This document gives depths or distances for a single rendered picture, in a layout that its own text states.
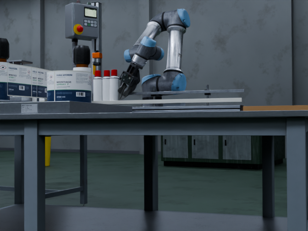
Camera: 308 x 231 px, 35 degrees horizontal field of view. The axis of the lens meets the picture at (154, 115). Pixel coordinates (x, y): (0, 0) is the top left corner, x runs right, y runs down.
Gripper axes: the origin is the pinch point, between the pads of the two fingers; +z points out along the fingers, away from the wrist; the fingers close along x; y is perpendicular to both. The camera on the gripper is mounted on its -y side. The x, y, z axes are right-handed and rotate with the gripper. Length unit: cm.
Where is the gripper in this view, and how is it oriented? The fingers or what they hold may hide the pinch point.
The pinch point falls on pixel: (121, 97)
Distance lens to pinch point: 268.7
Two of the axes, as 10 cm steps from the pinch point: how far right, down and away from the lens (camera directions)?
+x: 8.2, 4.9, -2.8
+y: -3.2, -0.1, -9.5
